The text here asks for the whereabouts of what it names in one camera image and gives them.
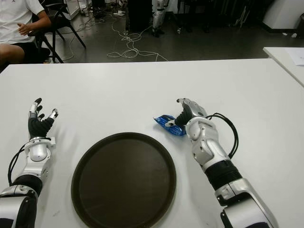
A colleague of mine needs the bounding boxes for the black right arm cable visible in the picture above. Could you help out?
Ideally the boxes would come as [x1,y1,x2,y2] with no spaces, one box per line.
[206,113,239,158]

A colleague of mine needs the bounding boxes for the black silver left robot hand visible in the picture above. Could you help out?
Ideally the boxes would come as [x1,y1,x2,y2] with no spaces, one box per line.
[27,97,59,140]

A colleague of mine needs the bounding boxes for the white side table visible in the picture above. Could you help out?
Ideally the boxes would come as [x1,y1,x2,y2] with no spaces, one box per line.
[263,47,304,87]

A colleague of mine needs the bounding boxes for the black wheeled stand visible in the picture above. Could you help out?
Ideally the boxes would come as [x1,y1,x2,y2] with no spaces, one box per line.
[170,9,193,34]

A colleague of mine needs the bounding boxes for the blue Oreo packet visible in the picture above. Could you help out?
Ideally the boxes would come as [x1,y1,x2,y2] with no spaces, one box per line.
[153,114,186,136]

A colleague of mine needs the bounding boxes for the round dark brown tray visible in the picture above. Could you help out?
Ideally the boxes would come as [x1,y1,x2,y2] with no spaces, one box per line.
[71,132,177,228]

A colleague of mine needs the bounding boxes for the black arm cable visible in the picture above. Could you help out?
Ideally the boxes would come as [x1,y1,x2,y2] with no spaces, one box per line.
[8,143,31,186]
[206,113,239,158]

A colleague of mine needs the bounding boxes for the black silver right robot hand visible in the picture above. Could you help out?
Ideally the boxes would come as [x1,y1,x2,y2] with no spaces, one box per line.
[165,97,209,127]

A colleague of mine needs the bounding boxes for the white floor cable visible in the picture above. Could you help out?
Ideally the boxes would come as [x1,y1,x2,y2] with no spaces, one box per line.
[106,14,170,62]

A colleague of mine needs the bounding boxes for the black folding chair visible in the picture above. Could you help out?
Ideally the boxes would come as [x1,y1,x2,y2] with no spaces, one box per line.
[28,0,86,64]

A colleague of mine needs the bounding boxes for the white paper sheet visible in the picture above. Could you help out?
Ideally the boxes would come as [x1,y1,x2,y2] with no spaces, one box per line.
[284,47,304,66]

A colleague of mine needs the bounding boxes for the seated person in white shirt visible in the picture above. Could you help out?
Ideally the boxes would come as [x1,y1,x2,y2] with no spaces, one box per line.
[0,0,52,67]

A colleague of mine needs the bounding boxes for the silver humanoid robot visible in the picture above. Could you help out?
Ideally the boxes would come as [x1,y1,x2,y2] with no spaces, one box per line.
[152,0,170,38]

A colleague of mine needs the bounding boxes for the white cabinet with black base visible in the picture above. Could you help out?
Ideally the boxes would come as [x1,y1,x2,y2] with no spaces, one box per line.
[262,0,304,33]

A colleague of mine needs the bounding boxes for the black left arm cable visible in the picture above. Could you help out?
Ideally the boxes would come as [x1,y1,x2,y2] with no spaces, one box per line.
[8,143,31,186]

